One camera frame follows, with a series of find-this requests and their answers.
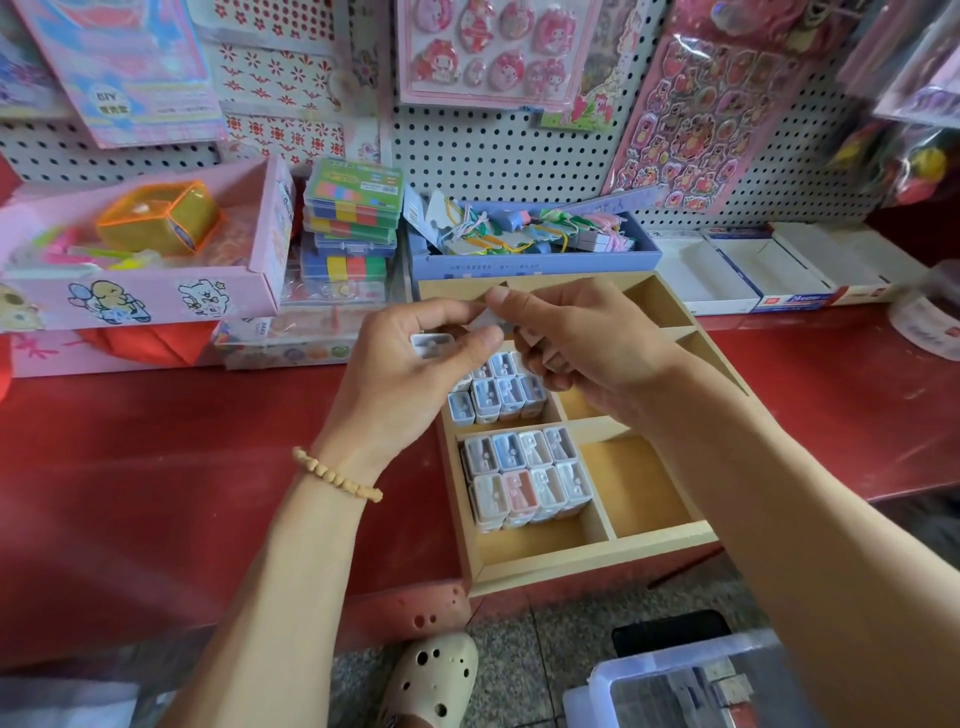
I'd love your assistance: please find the white pegboard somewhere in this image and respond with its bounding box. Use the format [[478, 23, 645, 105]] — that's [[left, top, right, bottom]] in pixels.
[[0, 0, 887, 242]]

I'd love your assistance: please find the red patterned sticker sheet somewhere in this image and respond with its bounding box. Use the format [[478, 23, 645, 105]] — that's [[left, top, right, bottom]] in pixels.
[[195, 0, 384, 167]]

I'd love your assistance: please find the red display counter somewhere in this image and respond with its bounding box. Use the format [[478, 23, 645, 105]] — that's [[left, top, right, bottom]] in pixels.
[[0, 150, 960, 669]]

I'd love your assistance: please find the clear bag of colourful toys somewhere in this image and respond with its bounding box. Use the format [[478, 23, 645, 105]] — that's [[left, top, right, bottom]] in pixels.
[[829, 120, 954, 209]]

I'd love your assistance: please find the pink tray of trinkets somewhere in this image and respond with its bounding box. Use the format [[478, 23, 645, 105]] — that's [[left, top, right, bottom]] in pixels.
[[0, 150, 297, 377]]

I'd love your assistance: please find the stack of colourful packs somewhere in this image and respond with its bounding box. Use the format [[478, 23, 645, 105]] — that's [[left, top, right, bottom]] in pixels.
[[300, 157, 407, 287]]

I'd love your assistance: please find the beaded wooden bracelet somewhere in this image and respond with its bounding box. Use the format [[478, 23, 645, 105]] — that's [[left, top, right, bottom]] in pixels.
[[291, 445, 386, 504]]

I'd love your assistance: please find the person's right forearm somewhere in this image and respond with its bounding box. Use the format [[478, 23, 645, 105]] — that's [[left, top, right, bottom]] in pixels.
[[645, 372, 960, 728]]

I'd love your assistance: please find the pink sticker pack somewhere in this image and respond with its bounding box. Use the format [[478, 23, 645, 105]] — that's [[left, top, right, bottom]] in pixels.
[[604, 0, 827, 219], [394, 0, 605, 111]]

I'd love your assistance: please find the wooden compartment tray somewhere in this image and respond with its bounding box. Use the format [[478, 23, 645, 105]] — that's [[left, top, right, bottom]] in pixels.
[[417, 271, 759, 597]]

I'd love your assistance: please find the clear plastic storage bin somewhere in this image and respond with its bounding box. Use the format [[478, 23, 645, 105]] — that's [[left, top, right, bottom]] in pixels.
[[562, 627, 819, 728]]

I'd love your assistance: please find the person's left forearm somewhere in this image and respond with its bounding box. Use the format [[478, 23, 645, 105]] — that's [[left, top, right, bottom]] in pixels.
[[157, 457, 384, 728]]

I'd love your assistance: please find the lilac sticker pack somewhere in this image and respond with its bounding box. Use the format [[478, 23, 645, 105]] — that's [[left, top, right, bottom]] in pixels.
[[0, 7, 77, 122]]

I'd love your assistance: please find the red folded cloth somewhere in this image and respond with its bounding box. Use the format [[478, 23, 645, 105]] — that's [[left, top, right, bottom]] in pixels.
[[82, 322, 227, 369]]

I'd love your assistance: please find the yellow orange toy box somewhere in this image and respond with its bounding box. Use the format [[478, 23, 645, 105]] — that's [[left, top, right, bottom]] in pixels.
[[94, 180, 222, 257]]

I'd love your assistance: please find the person's right hand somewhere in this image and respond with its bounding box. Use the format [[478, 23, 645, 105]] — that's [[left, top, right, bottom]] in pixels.
[[483, 276, 695, 429]]

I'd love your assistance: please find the white flat panel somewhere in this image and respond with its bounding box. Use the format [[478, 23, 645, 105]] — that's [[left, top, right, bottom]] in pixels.
[[0, 678, 137, 728]]

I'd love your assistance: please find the person's left hand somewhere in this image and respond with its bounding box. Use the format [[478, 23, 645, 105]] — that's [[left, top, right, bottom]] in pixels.
[[312, 295, 504, 485]]

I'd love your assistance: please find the white tray box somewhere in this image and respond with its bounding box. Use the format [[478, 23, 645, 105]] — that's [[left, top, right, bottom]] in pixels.
[[705, 228, 842, 314], [772, 222, 932, 306], [652, 237, 764, 317]]

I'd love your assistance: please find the blue box of trinkets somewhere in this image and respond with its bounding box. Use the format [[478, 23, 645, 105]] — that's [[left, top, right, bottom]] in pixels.
[[402, 187, 665, 282]]

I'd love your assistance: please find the round clear plastic jar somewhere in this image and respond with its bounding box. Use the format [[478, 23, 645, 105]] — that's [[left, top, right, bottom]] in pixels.
[[888, 259, 960, 362]]

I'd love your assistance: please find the pastel cartoon sticker pack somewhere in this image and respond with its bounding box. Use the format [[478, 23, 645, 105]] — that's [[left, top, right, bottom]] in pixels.
[[12, 0, 230, 149]]

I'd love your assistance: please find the person's left cream clog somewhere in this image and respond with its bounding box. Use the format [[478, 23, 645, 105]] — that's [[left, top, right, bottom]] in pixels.
[[375, 630, 482, 728]]

